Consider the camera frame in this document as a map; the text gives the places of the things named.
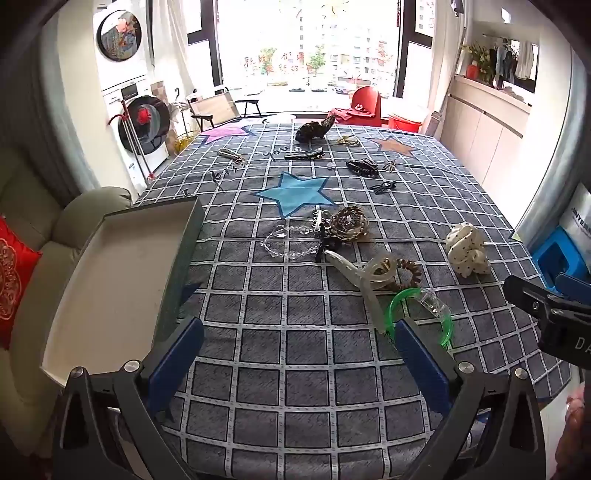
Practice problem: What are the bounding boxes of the white curtain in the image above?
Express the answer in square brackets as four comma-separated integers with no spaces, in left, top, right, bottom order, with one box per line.
[152,0,218,100]

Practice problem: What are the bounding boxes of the wire basket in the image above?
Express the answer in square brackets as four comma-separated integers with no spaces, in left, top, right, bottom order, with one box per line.
[173,131,201,155]

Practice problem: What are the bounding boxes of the clear crystal bead chain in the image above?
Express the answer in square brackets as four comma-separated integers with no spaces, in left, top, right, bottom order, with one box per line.
[259,224,324,260]

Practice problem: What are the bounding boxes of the beige folding chair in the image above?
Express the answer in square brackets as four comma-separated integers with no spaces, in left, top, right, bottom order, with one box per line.
[187,85,264,132]

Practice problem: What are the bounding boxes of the grey checked star tablecloth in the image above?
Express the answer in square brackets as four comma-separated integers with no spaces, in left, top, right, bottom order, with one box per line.
[131,122,575,480]

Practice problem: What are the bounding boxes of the red plastic chair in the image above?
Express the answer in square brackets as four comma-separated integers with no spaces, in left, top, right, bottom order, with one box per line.
[348,85,384,127]

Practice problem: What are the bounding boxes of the translucent white hair claw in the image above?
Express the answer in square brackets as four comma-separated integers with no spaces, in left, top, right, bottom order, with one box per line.
[324,249,399,335]

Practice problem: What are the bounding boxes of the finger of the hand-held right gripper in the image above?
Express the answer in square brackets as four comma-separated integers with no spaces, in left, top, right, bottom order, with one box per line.
[555,271,591,302]
[502,274,591,321]

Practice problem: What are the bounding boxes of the red cloth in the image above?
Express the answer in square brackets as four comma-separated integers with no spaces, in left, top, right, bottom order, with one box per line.
[328,107,365,123]

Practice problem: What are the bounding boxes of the beige low cabinet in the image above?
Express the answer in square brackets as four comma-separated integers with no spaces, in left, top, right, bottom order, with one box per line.
[438,74,532,185]

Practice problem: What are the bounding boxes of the white tumble dryer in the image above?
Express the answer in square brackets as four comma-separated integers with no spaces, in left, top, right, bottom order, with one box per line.
[92,4,158,93]

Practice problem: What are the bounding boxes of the black long barrette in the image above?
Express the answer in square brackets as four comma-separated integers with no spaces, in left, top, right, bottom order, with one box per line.
[284,147,325,161]

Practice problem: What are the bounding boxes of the large window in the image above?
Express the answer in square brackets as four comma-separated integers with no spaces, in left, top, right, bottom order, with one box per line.
[215,0,407,116]

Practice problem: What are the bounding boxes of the white shallow cardboard box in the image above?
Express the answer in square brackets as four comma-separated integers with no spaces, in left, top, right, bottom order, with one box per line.
[41,196,205,391]

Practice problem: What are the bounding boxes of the white bag blue print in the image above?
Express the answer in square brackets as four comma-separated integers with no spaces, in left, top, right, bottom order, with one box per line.
[515,182,591,259]

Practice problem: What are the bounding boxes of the red embroidered cushion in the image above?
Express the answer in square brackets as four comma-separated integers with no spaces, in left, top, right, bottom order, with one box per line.
[0,215,42,352]

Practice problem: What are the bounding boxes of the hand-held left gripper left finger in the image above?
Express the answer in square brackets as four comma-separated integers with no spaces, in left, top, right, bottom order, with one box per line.
[52,318,206,480]

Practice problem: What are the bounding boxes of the hanging clothes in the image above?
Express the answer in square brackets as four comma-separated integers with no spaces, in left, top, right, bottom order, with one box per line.
[489,39,539,90]

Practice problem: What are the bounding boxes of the beige leather sofa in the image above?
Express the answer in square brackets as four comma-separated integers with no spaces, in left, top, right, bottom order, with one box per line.
[0,148,134,480]

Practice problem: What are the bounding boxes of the red vase with flowers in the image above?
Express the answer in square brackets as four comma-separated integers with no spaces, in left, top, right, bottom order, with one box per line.
[462,41,492,84]

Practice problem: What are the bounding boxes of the large dark fabric bow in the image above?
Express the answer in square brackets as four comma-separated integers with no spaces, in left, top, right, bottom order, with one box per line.
[295,114,337,141]

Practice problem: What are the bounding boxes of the polka dot cream scrunchie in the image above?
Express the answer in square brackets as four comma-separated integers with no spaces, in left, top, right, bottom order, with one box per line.
[445,222,491,278]

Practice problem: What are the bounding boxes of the dark small claw clip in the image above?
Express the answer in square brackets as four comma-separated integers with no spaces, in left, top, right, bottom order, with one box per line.
[315,228,342,263]

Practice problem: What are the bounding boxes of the blue plastic stool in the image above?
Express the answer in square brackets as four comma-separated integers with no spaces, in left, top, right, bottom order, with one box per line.
[531,226,585,289]

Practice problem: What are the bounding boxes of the brown spiral hair tie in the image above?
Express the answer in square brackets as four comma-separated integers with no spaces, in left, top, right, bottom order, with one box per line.
[394,259,423,291]

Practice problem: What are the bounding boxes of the red bucket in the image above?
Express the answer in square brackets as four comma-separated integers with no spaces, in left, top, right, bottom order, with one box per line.
[388,113,423,134]

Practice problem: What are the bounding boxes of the white washing machine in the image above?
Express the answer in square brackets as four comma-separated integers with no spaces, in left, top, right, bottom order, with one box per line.
[104,83,174,185]

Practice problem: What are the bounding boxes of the green translucent bangle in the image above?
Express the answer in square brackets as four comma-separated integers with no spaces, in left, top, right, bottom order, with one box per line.
[387,287,454,348]

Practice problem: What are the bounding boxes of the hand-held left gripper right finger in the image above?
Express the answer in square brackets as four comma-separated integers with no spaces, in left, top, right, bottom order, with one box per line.
[394,318,548,480]

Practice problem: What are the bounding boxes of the brown braided hair tie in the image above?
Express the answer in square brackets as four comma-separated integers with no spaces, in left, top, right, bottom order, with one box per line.
[330,205,370,241]

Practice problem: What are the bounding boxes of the red hooked pole stand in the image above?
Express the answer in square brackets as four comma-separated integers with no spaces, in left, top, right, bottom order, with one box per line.
[108,99,158,181]

